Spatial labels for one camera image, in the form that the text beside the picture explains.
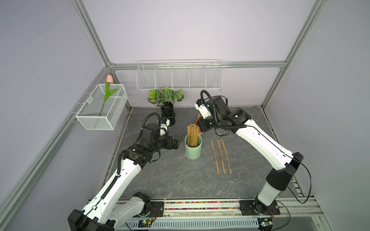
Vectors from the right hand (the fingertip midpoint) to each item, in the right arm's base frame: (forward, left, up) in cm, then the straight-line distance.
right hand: (197, 122), depth 73 cm
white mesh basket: (+7, +55, -1) cm, 56 cm away
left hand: (-6, +12, -5) cm, 14 cm away
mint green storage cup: (-5, +2, -24) cm, 25 cm away
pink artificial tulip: (+18, +50, +5) cm, 53 cm away
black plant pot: (+22, +20, -16) cm, 34 cm away
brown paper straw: (-6, -12, -29) cm, 32 cm away
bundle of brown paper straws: (+1, +2, -13) cm, 14 cm away
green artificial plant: (+25, +20, -6) cm, 33 cm away
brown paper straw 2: (-6, -20, -29) cm, 35 cm away
